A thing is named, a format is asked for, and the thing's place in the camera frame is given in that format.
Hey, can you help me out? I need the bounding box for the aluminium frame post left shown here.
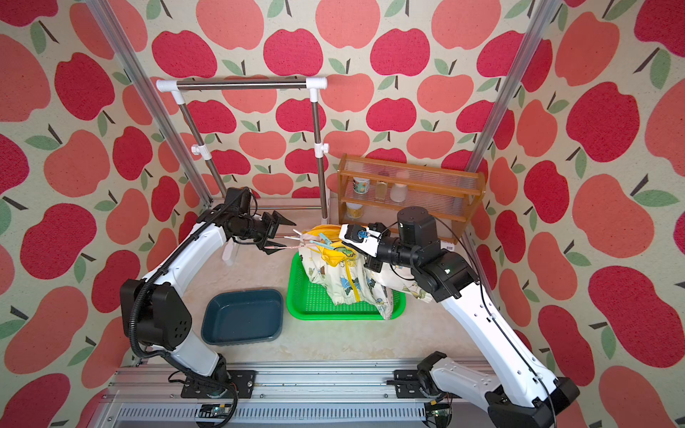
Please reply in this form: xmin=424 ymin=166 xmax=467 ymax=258
xmin=86 ymin=0 xmax=213 ymax=208

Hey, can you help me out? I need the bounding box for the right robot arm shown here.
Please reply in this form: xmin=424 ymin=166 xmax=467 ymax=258
xmin=340 ymin=206 xmax=580 ymax=427

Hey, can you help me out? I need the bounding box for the white and steel clothes rack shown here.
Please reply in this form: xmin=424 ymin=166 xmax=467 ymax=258
xmin=154 ymin=77 xmax=330 ymax=225

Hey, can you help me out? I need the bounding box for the dark blue plastic tray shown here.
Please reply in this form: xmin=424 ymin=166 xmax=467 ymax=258
xmin=201 ymin=289 xmax=284 ymax=346

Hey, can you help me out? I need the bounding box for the white plastic bottle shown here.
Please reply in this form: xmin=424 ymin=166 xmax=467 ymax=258
xmin=390 ymin=183 xmax=409 ymax=203

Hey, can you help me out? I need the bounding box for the yellow dinosaur kids jacket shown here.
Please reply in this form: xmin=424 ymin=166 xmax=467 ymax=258
xmin=298 ymin=225 xmax=433 ymax=320

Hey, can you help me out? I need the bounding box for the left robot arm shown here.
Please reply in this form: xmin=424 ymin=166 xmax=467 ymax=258
xmin=120 ymin=187 xmax=292 ymax=399

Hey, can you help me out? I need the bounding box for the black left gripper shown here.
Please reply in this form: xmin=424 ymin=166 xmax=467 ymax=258
xmin=236 ymin=209 xmax=298 ymax=253

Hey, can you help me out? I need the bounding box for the pink wire hanger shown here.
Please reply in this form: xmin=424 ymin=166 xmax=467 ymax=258
xmin=280 ymin=229 xmax=324 ymax=250

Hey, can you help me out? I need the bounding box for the wooden shelf rack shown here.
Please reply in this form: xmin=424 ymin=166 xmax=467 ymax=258
xmin=337 ymin=155 xmax=485 ymax=242

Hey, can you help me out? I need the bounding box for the white cup with label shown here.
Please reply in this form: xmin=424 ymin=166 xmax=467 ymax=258
xmin=352 ymin=177 xmax=370 ymax=194

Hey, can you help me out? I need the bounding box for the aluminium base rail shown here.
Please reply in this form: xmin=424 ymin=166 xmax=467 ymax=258
xmin=85 ymin=360 xmax=491 ymax=427

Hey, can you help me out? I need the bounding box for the light blue clothespin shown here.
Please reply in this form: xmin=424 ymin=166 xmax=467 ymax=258
xmin=307 ymin=240 xmax=335 ymax=251

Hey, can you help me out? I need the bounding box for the small glass jar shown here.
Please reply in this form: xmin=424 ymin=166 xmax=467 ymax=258
xmin=375 ymin=181 xmax=388 ymax=202

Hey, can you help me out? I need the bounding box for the green plastic basket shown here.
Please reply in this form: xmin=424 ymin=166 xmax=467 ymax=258
xmin=286 ymin=253 xmax=407 ymax=321

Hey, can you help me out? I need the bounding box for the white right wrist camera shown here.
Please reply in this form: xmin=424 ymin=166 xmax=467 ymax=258
xmin=339 ymin=222 xmax=386 ymax=257

